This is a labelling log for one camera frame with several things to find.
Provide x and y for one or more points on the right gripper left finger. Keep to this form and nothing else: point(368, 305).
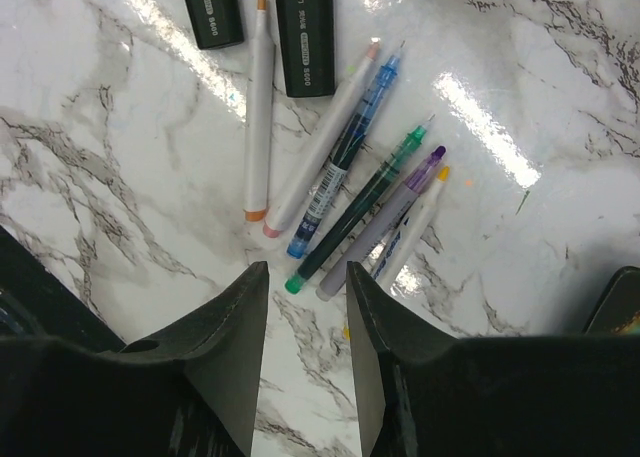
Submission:
point(189, 389)

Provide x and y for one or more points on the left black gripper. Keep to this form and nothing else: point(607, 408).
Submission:
point(35, 303)

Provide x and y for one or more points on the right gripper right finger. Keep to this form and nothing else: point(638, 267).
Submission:
point(422, 392)

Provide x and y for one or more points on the yellow capped marker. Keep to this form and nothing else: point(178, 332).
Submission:
point(411, 227)

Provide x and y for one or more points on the purple pen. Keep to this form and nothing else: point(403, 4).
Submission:
point(387, 217)

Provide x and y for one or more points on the teal acrylic marker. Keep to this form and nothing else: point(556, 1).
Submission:
point(382, 179)

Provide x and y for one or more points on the blue pen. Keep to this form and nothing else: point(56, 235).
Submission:
point(351, 140)

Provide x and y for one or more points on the pink capped white pen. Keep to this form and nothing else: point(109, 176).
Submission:
point(259, 111)

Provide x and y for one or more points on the green highlighter black body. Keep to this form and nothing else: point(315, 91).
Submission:
point(215, 23)

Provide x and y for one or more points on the orange highlighter black body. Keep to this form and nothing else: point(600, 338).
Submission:
point(306, 32)

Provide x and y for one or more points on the dark framed teal tray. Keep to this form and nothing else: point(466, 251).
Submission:
point(617, 310)

